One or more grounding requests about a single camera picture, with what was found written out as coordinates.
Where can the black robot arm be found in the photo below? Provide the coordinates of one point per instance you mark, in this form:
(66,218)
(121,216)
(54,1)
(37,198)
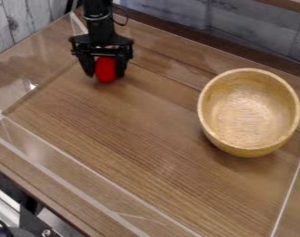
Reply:
(98,16)

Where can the clear acrylic tray wall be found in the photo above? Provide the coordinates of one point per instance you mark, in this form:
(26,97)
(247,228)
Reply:
(113,154)

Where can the red toy strawberry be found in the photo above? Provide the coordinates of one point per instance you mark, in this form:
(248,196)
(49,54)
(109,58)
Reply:
(105,69)

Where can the wooden bowl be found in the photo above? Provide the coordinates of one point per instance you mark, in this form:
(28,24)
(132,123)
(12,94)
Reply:
(248,109)

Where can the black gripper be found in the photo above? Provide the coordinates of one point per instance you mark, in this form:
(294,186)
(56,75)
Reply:
(120,47)

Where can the black table clamp bracket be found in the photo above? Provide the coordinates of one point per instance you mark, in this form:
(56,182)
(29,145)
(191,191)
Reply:
(34,225)

